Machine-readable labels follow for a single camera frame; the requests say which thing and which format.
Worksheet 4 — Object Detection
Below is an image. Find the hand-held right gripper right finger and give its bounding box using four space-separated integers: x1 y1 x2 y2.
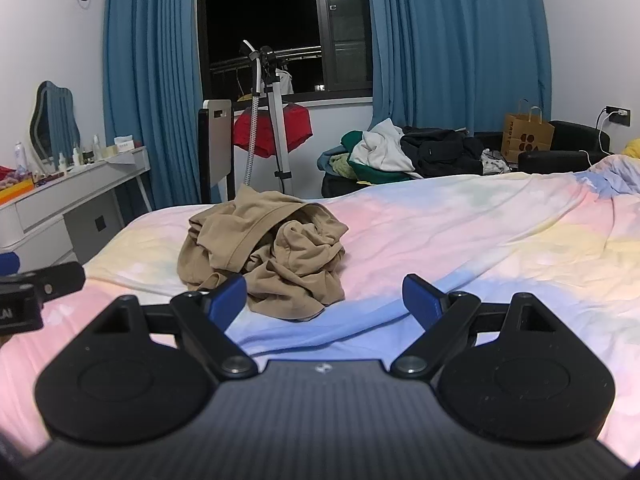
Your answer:
389 274 558 381

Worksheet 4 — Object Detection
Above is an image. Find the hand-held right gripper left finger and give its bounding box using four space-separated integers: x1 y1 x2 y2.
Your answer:
90 274 259 381

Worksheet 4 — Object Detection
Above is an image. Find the tan t-shirt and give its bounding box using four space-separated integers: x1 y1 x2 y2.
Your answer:
177 184 349 322

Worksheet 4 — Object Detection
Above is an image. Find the pastel tie-dye blanket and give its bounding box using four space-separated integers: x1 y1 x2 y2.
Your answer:
0 154 640 467

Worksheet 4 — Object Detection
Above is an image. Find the orange box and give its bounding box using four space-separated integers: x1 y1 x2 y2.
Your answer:
0 180 36 206

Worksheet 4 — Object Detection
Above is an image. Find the white dressing desk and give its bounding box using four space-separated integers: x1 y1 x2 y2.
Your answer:
0 146 151 267

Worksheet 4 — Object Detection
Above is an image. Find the wavy black-framed mirror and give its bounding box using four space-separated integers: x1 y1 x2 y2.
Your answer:
29 81 82 163

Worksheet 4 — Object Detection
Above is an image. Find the white patterned garment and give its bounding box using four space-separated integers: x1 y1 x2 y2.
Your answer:
480 148 514 176

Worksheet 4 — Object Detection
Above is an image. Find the yellow-green garment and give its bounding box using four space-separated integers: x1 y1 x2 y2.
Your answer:
330 152 362 179

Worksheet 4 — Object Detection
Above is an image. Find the blue garment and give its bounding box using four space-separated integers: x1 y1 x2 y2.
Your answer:
316 147 351 172

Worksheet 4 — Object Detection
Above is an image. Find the black chair with grey back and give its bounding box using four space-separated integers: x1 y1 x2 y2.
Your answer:
198 99 236 204

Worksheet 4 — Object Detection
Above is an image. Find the green garment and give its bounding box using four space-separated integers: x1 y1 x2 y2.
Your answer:
341 130 426 183

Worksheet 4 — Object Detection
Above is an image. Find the garment steamer stand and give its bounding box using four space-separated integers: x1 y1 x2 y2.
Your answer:
239 39 294 196

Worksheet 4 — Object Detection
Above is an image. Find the red garment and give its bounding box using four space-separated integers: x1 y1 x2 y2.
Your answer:
232 101 313 157

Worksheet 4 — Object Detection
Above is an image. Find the brown paper bag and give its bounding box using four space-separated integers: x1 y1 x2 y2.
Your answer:
501 99 556 164

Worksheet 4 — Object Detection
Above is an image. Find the black sofa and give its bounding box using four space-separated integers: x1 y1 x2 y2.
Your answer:
320 120 612 198

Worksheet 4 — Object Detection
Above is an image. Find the blue curtain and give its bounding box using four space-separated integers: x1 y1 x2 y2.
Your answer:
366 0 552 134
102 0 212 211

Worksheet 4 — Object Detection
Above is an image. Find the dark window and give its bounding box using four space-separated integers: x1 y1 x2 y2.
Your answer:
197 0 375 106

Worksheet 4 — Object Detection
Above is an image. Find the white charger cable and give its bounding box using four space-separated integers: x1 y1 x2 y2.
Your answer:
587 110 622 167

